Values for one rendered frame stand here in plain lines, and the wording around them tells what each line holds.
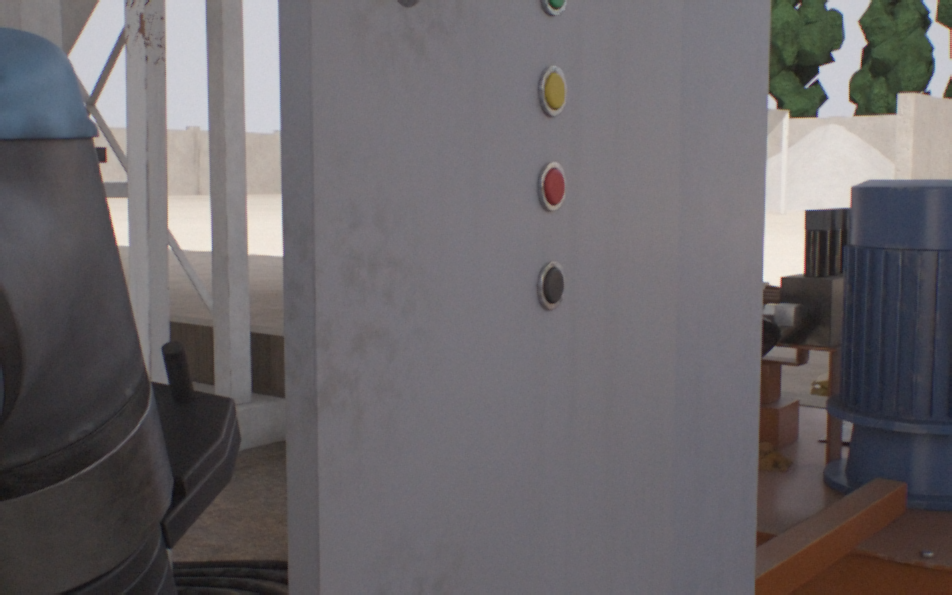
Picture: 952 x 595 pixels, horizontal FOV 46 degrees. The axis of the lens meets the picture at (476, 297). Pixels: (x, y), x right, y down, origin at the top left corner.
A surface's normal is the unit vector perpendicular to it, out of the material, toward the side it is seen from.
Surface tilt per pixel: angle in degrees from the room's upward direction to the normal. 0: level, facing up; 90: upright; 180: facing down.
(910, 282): 90
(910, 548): 0
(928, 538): 0
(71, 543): 109
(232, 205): 90
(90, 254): 92
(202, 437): 25
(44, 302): 92
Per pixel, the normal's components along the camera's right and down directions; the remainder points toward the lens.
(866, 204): -0.94, 0.04
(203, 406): -0.04, -0.86
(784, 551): 0.00, -0.99
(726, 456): 0.78, 0.07
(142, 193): -0.63, 0.11
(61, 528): 0.52, 0.41
